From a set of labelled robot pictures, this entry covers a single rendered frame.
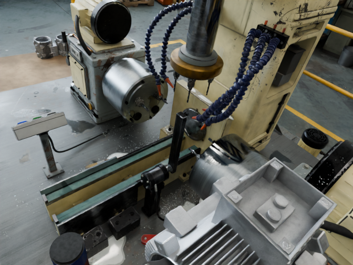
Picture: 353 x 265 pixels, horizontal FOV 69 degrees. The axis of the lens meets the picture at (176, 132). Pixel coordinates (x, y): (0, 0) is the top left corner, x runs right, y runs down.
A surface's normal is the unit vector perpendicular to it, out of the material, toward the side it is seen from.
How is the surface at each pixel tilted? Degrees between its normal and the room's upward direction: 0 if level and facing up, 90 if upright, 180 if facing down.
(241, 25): 90
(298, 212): 0
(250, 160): 2
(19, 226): 0
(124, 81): 43
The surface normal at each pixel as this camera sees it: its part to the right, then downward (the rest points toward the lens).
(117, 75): -0.43, -0.30
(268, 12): -0.76, 0.35
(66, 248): 0.13, -0.74
